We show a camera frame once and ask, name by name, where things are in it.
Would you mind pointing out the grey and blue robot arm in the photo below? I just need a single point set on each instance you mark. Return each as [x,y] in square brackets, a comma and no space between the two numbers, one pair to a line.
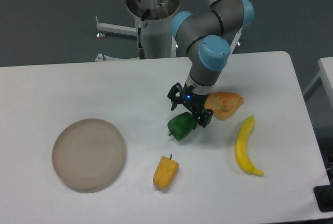
[201,38]

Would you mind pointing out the beige round plate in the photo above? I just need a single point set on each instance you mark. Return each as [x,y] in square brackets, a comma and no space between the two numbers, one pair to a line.
[88,155]

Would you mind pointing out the green bell pepper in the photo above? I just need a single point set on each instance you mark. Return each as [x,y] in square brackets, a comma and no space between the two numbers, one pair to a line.
[181,125]

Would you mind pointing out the white side table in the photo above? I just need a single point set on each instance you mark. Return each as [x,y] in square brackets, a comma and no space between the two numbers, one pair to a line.
[322,77]

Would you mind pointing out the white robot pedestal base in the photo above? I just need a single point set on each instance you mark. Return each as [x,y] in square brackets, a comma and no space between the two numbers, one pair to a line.
[152,27]

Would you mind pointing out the black device at table edge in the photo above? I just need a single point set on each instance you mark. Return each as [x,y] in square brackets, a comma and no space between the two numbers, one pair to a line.
[323,195]

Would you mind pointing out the orange pastry bread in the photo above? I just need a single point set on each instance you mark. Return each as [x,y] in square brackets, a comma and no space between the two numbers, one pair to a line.
[224,104]

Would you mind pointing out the yellow bell pepper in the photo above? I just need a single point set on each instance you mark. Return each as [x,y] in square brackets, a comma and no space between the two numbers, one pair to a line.
[165,172]

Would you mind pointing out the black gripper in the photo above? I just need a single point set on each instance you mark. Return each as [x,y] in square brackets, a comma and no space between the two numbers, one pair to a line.
[192,100]

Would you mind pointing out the yellow banana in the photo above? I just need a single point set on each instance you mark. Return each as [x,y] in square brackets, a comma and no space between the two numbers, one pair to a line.
[240,149]

